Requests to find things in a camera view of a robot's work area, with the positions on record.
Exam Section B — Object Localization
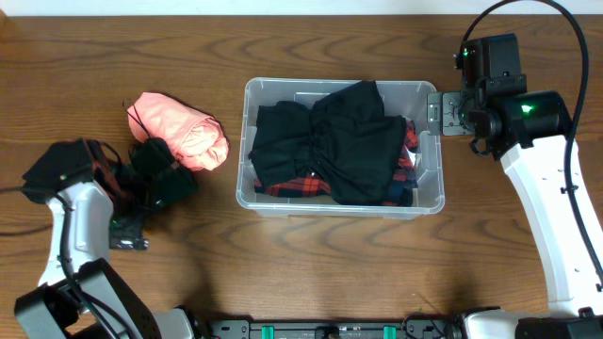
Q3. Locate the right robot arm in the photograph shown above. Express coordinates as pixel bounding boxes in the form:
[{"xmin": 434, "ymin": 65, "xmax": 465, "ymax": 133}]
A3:
[{"xmin": 427, "ymin": 34, "xmax": 602, "ymax": 338}]

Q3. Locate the dark green garment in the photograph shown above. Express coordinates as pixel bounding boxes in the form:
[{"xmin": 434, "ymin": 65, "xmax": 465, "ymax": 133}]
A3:
[{"xmin": 129, "ymin": 137, "xmax": 198, "ymax": 212}]

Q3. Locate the clear plastic storage bin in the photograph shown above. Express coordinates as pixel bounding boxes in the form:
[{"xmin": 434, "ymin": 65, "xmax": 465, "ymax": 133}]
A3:
[{"xmin": 236, "ymin": 77, "xmax": 445, "ymax": 219}]

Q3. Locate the large black garment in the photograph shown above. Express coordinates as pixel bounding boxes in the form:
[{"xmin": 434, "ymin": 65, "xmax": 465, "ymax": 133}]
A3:
[{"xmin": 248, "ymin": 81, "xmax": 408, "ymax": 205}]

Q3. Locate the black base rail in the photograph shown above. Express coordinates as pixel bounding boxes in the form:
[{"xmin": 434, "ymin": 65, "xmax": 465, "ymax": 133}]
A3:
[{"xmin": 203, "ymin": 313, "xmax": 464, "ymax": 339}]

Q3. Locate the pink garment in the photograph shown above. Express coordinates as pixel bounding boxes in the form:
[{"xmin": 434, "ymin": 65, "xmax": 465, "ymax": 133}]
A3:
[{"xmin": 126, "ymin": 92, "xmax": 230, "ymax": 171}]

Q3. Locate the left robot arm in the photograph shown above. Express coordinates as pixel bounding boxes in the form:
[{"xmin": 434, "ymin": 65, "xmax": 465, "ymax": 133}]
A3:
[{"xmin": 14, "ymin": 137, "xmax": 202, "ymax": 338}]

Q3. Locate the red navy plaid shirt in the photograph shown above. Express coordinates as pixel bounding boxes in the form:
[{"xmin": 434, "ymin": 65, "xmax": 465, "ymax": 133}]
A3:
[{"xmin": 254, "ymin": 119, "xmax": 418, "ymax": 207}]

